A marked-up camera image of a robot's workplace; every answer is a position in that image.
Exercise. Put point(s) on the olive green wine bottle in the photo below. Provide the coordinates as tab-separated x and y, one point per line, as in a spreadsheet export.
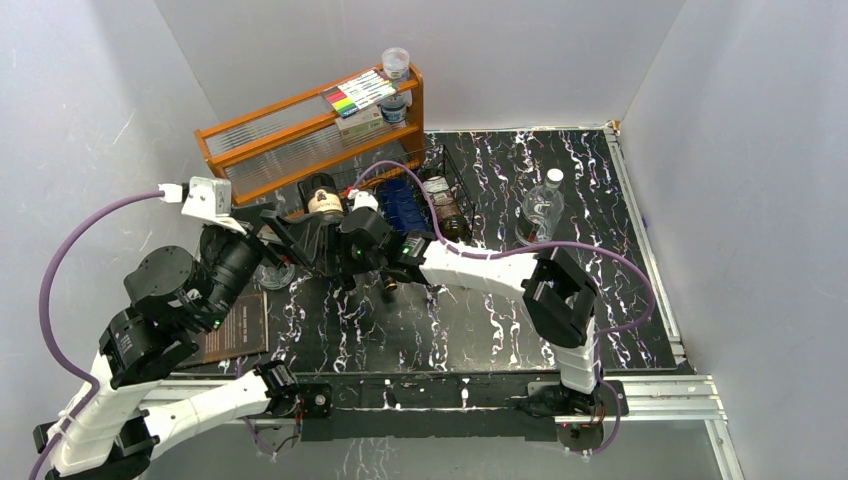
452	223

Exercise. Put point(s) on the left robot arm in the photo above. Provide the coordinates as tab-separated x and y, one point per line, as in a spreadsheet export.
106	431

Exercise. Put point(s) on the clear plastic jar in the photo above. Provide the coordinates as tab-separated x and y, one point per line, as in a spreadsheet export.
395	64

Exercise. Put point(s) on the clear bottle white cap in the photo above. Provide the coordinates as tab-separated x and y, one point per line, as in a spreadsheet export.
541	209

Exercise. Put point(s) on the marker pen set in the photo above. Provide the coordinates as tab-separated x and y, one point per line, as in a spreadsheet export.
359	93

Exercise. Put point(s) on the white cardboard box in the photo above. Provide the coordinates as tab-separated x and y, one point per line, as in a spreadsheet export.
359	124

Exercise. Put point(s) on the small clear bottle left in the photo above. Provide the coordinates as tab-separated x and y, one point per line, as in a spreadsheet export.
271	278

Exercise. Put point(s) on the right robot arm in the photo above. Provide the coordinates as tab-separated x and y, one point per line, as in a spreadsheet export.
558	295

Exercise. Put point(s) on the black wire wine rack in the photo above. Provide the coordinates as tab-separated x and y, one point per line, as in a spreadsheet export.
418	191

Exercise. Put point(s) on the blue label jar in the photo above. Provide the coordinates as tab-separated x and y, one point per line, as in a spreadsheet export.
393	109

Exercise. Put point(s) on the orange wooden shelf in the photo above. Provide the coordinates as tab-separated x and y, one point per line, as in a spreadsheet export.
275	146

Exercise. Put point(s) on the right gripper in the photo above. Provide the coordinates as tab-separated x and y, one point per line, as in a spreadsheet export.
337	240

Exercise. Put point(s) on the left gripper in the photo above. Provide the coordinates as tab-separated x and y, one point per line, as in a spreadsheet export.
252	216

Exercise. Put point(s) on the blue glass bottle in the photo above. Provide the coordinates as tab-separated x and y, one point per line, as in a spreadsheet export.
401	206

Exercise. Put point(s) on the dark green wine bottle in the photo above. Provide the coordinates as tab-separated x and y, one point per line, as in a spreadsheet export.
320	196

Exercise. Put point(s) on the dark book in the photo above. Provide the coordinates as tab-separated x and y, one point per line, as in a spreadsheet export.
244	332

